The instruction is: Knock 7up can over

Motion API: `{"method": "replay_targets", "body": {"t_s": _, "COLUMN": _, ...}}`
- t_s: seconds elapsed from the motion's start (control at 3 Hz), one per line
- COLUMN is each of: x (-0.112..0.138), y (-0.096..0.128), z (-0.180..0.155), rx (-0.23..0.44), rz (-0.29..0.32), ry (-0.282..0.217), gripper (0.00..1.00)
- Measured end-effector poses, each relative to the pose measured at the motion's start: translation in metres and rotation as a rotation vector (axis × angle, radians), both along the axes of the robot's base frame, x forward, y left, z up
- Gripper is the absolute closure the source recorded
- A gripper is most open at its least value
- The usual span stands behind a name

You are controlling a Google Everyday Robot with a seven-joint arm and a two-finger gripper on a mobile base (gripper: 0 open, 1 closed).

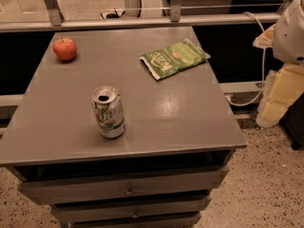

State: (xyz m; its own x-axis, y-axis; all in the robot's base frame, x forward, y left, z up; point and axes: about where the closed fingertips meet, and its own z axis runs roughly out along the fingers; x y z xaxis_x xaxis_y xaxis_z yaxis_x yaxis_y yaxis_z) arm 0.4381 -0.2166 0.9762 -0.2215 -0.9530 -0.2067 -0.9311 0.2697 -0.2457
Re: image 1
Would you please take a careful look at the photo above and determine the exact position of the grey drawer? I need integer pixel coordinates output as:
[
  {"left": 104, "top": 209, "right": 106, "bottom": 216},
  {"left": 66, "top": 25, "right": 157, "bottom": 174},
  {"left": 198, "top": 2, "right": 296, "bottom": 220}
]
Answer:
[
  {"left": 73, "top": 212, "right": 200, "bottom": 228},
  {"left": 18, "top": 166, "right": 229, "bottom": 205},
  {"left": 51, "top": 195, "right": 211, "bottom": 222}
]

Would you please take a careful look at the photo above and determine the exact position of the grey metal railing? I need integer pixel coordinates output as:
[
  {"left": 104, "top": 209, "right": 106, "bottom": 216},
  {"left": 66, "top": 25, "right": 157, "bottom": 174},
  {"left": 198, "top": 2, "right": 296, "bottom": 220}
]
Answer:
[{"left": 0, "top": 0, "right": 293, "bottom": 32}]

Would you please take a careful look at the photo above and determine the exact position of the top grey drawer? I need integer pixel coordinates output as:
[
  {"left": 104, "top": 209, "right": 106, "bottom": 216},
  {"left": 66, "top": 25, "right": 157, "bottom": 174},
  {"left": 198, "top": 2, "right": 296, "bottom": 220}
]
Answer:
[{"left": 18, "top": 166, "right": 229, "bottom": 205}]

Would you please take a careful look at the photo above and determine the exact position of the green chip bag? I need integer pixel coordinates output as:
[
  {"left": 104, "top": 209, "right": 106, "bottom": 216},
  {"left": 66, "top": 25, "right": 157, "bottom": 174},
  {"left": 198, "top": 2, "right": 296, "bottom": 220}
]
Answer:
[{"left": 140, "top": 39, "right": 211, "bottom": 81}]

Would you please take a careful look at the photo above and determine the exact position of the middle grey drawer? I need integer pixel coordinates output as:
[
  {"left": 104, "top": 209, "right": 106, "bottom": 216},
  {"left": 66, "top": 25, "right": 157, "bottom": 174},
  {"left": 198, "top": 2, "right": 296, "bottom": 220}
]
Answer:
[{"left": 51, "top": 195, "right": 211, "bottom": 222}]

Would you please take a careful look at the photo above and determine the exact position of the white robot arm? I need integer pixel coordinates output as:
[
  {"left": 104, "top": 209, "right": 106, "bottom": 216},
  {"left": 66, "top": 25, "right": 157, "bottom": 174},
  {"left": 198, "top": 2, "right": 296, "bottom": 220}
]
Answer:
[{"left": 253, "top": 0, "right": 304, "bottom": 127}]

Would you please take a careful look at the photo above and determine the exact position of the white cable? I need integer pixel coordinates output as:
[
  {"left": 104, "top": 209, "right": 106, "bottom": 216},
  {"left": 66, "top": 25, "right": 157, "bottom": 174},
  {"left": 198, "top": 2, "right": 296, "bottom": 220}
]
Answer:
[{"left": 226, "top": 10, "right": 268, "bottom": 107}]

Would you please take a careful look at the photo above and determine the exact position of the bottom grey drawer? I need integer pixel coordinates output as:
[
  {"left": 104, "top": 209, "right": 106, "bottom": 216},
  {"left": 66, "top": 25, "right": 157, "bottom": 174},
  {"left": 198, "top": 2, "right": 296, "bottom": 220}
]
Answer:
[{"left": 73, "top": 212, "right": 200, "bottom": 228}]

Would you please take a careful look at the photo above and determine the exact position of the white green 7up can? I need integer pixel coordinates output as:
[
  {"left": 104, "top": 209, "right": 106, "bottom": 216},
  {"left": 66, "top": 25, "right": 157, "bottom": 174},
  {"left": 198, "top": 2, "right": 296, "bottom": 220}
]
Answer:
[{"left": 91, "top": 85, "right": 125, "bottom": 139}]

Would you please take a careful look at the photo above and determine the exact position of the grey drawer cabinet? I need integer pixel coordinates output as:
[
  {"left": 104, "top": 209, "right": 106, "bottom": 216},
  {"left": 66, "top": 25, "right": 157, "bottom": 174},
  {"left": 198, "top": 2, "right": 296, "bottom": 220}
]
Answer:
[{"left": 0, "top": 27, "right": 246, "bottom": 228}]

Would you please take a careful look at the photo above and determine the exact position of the red apple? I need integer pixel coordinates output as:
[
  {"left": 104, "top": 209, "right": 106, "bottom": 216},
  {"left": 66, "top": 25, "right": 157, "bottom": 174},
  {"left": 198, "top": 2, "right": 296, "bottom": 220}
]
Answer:
[{"left": 53, "top": 37, "right": 77, "bottom": 61}]

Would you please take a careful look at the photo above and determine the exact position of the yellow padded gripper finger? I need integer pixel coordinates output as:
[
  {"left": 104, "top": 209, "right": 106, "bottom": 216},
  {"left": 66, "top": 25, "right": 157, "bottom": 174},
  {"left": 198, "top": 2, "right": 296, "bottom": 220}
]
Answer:
[{"left": 256, "top": 64, "right": 304, "bottom": 127}]

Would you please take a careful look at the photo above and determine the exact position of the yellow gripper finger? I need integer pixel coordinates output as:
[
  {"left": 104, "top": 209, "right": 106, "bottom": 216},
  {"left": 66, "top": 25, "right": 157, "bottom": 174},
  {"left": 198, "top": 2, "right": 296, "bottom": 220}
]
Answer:
[{"left": 253, "top": 25, "right": 276, "bottom": 48}]

